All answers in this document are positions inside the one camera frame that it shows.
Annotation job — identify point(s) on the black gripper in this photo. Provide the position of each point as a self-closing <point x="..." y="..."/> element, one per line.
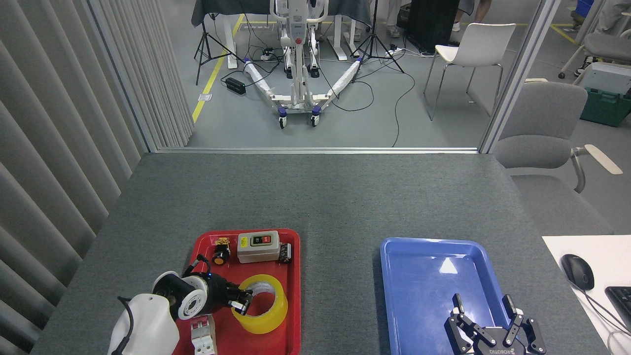
<point x="218" y="294"/>
<point x="499" y="346"/>

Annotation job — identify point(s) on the yellow tape roll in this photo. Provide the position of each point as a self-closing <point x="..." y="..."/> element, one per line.
<point x="268" y="320"/>

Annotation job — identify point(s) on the black yellow push button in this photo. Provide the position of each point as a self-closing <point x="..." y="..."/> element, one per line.
<point x="220" y="256"/>

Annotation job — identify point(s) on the white circuit breaker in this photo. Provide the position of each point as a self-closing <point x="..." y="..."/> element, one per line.
<point x="203" y="340"/>

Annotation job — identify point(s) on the red plastic tray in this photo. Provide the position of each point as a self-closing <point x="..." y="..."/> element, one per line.
<point x="291" y="335"/>

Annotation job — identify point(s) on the small black terminal block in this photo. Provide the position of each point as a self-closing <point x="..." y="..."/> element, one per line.
<point x="285" y="252"/>

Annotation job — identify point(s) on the blue plastic tray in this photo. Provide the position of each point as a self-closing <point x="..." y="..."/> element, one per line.
<point x="424" y="296"/>

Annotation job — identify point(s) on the black computer mouse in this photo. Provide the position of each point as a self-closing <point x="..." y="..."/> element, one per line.
<point x="578" y="271"/>

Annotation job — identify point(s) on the black keyboard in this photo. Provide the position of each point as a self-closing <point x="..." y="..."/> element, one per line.
<point x="622" y="303"/>

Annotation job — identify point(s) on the white side desk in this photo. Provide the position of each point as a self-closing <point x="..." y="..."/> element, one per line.
<point x="611" y="256"/>

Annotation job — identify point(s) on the grey office chair with armrest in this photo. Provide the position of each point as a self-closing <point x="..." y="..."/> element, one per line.
<point x="540" y="128"/>

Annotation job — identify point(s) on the black power adapter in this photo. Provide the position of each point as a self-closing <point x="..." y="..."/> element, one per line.
<point x="235" y="86"/>

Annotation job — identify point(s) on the white stand on wheels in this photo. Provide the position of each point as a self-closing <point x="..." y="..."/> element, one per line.
<point x="297" y="74"/>

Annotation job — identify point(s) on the white power strip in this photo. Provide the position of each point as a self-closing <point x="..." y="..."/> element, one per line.
<point x="393" y="50"/>
<point x="267" y="55"/>

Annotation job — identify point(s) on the green plastic bin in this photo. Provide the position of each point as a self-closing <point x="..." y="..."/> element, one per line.
<point x="604" y="108"/>

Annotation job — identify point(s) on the grey slatted partition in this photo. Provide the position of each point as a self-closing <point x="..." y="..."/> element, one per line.
<point x="49" y="123"/>

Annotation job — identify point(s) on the black tripod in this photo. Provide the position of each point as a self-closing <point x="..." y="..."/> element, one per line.
<point x="203" y="42"/>
<point x="373" y="42"/>

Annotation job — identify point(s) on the white box lid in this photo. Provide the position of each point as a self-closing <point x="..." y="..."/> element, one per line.
<point x="609" y="76"/>

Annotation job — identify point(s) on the white plastic chair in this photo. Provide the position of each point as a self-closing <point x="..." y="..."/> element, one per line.
<point x="480" y="44"/>

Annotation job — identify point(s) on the grey chair on casters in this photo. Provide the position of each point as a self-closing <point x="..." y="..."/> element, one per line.
<point x="609" y="47"/>

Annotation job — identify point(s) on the person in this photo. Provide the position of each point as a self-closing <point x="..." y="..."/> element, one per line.
<point x="611" y="15"/>
<point x="393" y="30"/>
<point x="483" y="10"/>

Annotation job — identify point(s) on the black cabinet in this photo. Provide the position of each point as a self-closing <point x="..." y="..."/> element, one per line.
<point x="431" y="22"/>

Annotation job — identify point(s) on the blue bin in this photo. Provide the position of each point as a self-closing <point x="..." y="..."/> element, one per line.
<point x="584" y="7"/>

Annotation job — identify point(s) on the grey two-button switch box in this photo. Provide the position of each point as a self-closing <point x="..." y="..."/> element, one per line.
<point x="257" y="252"/>

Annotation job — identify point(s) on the silver frame rail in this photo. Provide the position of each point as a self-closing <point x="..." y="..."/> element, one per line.
<point x="315" y="150"/>

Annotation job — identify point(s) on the silver frame post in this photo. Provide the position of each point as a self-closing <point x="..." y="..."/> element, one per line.
<point x="517" y="74"/>

